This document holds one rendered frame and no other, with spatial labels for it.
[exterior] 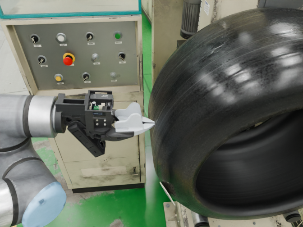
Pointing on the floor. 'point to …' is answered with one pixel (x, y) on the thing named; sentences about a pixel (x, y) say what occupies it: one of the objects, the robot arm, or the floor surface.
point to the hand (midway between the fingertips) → (148, 125)
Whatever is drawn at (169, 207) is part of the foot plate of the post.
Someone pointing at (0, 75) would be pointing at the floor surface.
